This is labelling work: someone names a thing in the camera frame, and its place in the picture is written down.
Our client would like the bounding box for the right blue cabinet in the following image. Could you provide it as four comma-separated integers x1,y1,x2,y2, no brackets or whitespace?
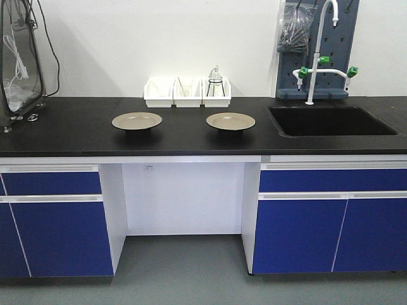
247,164,406,274

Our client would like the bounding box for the clear bag with cables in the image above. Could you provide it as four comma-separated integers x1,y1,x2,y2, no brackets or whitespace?
1,1,45,114

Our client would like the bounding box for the white gooseneck lab faucet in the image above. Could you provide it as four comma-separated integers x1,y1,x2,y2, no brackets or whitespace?
292,0,359,105

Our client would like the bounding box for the blue cabinet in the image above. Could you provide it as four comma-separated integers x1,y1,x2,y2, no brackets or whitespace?
1,165,114,278
247,164,406,274

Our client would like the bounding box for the middle white plastic bin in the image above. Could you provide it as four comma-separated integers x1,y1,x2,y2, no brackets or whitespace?
173,76,202,108

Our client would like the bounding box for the round glass flask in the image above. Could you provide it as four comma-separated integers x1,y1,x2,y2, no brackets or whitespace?
208,65,223,86

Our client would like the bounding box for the clear glass beaker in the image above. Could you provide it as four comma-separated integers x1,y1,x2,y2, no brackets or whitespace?
180,84,191,97

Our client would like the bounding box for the plastic bag of pegs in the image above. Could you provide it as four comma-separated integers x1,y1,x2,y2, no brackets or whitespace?
277,1,315,53

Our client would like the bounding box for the left blue cabinet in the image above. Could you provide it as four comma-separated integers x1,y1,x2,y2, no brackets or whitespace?
1,165,114,278

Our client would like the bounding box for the left white plastic bin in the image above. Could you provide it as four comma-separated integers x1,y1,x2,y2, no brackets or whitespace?
143,77,174,108

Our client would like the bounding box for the black lab sink basin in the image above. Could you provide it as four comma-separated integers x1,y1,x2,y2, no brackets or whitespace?
269,106,397,137

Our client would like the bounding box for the black hanging cable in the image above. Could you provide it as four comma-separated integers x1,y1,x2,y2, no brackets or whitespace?
36,0,61,97

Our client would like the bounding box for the blue-grey pegboard drying rack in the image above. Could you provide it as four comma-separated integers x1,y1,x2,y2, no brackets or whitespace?
276,1,359,100

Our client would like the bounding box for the beige round plate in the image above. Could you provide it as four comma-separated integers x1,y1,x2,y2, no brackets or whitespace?
111,112,162,132
206,112,256,132

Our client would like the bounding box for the right white plastic bin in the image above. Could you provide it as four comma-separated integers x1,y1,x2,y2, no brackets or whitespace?
202,78,231,108

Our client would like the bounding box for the white plastic bin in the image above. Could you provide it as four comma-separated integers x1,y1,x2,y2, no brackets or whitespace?
202,78,231,108
143,77,174,108
173,76,202,108

